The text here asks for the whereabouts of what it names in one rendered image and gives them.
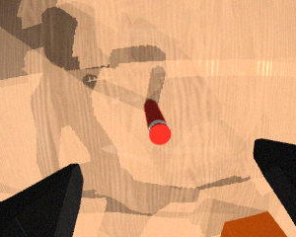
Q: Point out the red peg with white band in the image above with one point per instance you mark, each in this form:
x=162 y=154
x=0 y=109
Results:
x=159 y=132

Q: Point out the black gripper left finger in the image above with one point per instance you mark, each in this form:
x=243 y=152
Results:
x=49 y=208

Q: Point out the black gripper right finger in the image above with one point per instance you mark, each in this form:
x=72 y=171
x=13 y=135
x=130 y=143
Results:
x=277 y=162

